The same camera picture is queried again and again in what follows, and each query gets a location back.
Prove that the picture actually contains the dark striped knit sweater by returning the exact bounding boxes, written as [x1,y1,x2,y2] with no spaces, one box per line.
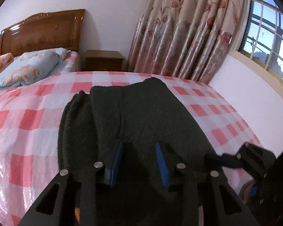
[58,78,222,204]

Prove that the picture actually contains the orange floral pillow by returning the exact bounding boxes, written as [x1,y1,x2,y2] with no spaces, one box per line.
[0,53,15,82]

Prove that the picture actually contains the wooden nightstand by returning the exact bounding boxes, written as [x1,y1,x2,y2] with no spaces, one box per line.
[82,50,124,71]

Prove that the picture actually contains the pink checked bed sheet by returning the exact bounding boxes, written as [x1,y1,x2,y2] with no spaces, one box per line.
[0,71,260,225]

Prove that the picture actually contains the light blue floral pillow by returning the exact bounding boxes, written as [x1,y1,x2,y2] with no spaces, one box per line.
[0,47,70,88]

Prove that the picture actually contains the near wooden headboard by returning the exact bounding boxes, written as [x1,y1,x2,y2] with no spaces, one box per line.
[0,9,85,57]

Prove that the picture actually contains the window with dark frame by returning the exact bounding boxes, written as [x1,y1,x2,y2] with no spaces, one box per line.
[240,0,283,85]

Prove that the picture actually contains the pink floral curtain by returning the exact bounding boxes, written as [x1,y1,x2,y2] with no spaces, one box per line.
[128,0,245,83]

